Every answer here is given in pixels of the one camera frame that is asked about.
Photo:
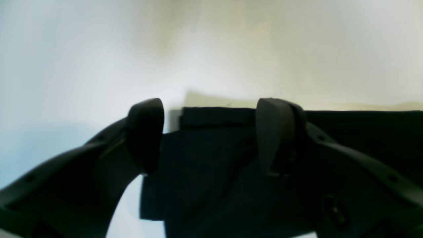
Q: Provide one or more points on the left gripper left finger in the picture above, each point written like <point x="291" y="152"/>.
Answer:
<point x="75" y="194"/>

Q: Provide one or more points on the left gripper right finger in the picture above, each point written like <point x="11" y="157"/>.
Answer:
<point x="346" y="193"/>

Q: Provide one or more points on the black T-shirt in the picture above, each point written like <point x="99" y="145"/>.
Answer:
<point x="209" y="183"/>

